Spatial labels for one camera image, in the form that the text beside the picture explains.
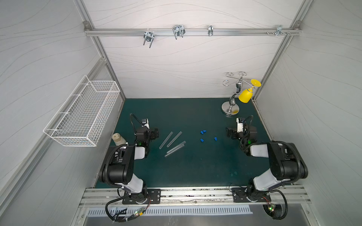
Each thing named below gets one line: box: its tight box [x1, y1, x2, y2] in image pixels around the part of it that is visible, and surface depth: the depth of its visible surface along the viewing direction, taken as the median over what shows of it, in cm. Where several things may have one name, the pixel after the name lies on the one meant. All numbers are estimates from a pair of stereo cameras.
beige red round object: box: [112, 132, 127, 146], surface depth 88 cm
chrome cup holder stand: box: [221, 71, 255, 117], surface depth 107 cm
